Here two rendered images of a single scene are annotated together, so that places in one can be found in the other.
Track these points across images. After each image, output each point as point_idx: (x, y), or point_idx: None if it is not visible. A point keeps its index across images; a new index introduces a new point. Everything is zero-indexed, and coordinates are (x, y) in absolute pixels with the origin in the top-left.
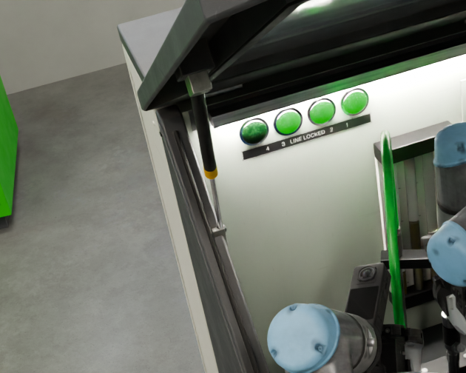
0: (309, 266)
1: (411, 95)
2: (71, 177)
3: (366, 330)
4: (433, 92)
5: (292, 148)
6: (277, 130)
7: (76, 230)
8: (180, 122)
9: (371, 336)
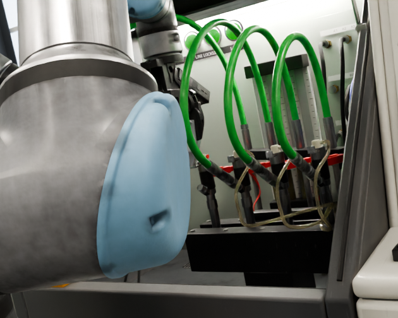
0: (216, 159)
1: (275, 29)
2: None
3: None
4: (292, 28)
5: (197, 62)
6: (185, 47)
7: None
8: (131, 33)
9: None
